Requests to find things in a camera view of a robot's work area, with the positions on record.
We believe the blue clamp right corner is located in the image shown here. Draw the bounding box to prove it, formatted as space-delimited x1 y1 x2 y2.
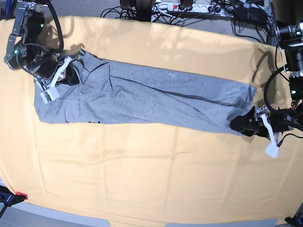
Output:
285 207 303 227

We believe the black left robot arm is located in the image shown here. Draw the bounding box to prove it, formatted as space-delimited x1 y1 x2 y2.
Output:
230 0 303 138

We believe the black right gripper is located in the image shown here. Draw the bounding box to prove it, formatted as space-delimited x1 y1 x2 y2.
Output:
37 58 80 86

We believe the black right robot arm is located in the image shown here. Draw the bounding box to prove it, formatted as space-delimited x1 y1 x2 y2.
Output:
1 0 66 90

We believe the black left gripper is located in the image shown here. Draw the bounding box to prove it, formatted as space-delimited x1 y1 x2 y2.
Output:
230 106 294 138

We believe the white power strip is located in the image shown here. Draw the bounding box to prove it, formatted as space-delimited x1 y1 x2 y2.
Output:
152 2 233 18

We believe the yellow table cloth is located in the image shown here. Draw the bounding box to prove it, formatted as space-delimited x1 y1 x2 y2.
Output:
0 17 303 227

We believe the blue red clamp left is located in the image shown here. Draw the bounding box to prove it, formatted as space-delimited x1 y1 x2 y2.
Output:
0 186 28 207

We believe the black power adapter box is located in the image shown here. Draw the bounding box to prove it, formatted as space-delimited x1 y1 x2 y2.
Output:
235 7 267 26

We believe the grey t-shirt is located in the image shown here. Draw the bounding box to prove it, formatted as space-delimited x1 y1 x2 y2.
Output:
34 52 256 134

